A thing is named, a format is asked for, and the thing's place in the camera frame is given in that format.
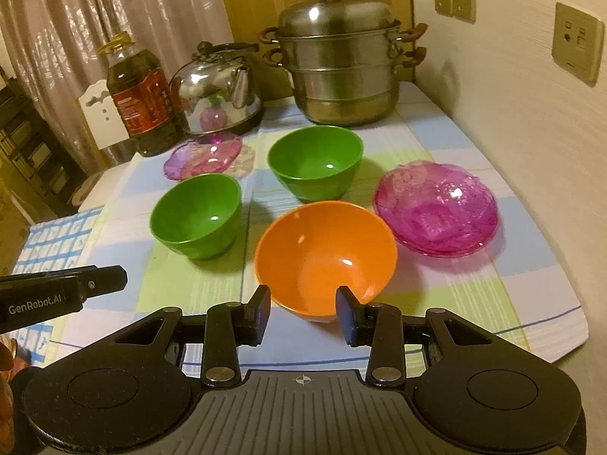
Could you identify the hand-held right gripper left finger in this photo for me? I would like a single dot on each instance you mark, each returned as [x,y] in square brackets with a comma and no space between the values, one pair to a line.
[259,315]

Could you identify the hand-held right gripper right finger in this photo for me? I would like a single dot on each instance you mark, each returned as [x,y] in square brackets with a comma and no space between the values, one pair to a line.
[345,315]

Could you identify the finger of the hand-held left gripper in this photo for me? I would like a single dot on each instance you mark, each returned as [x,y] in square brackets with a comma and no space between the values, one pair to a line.
[106,280]

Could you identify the orange plastic bowl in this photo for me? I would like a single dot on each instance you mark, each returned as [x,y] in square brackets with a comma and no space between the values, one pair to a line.
[313,246]

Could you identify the small green plastic bowl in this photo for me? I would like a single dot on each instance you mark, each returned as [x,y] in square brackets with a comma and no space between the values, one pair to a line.
[189,208]

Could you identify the pink glass plate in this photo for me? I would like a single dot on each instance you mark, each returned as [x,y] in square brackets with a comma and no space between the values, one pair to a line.
[436,208]
[199,156]

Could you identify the large green plastic bowl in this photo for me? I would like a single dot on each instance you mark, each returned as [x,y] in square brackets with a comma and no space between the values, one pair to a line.
[308,151]

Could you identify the blue white checkered cloth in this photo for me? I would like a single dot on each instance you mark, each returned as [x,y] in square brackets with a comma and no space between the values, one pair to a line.
[52,241]

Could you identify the dark storage rack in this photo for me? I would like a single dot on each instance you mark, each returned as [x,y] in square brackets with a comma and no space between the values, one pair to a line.
[28,151]

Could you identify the white chair back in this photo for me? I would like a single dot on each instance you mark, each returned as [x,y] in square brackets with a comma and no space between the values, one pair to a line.
[102,113]

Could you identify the cooking oil bottle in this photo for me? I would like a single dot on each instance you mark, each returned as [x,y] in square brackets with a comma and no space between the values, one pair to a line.
[142,104]

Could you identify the pastel checkered tablecloth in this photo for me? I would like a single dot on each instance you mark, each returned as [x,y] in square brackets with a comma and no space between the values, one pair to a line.
[450,161]

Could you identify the stainless steel kettle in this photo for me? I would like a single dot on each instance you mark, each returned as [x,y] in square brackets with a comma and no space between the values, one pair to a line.
[213,95]

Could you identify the stainless steel steamer pot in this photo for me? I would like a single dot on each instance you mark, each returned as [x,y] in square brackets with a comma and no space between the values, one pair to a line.
[341,80]

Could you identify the sheer patterned curtain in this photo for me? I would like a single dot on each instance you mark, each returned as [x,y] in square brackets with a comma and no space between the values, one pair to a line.
[71,19]

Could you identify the wooden board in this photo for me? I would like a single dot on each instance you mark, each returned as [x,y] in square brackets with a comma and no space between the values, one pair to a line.
[265,0]

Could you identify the wall power socket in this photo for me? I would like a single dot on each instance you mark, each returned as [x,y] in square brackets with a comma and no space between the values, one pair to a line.
[576,42]

